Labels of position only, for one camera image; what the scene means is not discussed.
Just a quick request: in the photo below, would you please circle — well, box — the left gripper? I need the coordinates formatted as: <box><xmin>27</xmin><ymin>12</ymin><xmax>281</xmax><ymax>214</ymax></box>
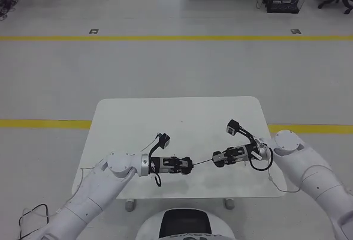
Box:
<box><xmin>140</xmin><ymin>153</ymin><xmax>194</xmax><ymax>176</ymax></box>

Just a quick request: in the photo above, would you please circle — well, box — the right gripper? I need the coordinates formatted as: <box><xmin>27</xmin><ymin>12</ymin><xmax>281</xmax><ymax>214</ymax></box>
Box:
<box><xmin>212</xmin><ymin>142</ymin><xmax>272</xmax><ymax>169</ymax></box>

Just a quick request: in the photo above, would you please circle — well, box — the thin black zip tie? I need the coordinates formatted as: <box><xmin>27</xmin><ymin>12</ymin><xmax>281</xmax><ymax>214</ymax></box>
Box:
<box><xmin>192</xmin><ymin>159</ymin><xmax>215</xmax><ymax>167</ymax></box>

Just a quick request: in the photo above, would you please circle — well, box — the white table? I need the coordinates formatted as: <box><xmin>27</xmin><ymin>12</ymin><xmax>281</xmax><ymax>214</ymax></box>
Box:
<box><xmin>71</xmin><ymin>95</ymin><xmax>288</xmax><ymax>212</ymax></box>

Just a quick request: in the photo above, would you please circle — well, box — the robot body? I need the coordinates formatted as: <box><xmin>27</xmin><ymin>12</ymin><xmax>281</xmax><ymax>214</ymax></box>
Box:
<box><xmin>135</xmin><ymin>207</ymin><xmax>236</xmax><ymax>240</ymax></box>

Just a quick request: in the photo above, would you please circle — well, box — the black equipment box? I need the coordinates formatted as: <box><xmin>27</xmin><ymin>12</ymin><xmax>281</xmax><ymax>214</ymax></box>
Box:
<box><xmin>264</xmin><ymin>0</ymin><xmax>305</xmax><ymax>14</ymax></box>

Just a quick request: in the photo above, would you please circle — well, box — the black chair base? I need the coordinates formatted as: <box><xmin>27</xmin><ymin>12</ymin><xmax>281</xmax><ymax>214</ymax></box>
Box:
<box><xmin>317</xmin><ymin>0</ymin><xmax>353</xmax><ymax>15</ymax></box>

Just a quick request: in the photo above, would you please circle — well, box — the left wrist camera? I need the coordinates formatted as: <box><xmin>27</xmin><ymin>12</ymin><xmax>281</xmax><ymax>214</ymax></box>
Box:
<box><xmin>139</xmin><ymin>133</ymin><xmax>171</xmax><ymax>161</ymax></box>

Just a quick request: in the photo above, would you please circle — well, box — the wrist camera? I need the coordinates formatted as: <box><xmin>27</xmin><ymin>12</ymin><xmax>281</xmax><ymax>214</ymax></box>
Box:
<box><xmin>139</xmin><ymin>133</ymin><xmax>171</xmax><ymax>161</ymax></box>
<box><xmin>226</xmin><ymin>119</ymin><xmax>260</xmax><ymax>147</ymax></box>

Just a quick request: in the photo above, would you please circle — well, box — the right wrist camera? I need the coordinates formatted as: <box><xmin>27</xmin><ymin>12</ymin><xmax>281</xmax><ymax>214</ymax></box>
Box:
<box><xmin>226</xmin><ymin>119</ymin><xmax>260</xmax><ymax>147</ymax></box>

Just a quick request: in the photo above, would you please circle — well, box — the thin white cable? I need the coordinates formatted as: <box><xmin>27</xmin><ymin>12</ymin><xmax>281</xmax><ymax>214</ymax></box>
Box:
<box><xmin>266</xmin><ymin>163</ymin><xmax>334</xmax><ymax>194</ymax></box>
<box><xmin>22</xmin><ymin>158</ymin><xmax>105</xmax><ymax>217</ymax></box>

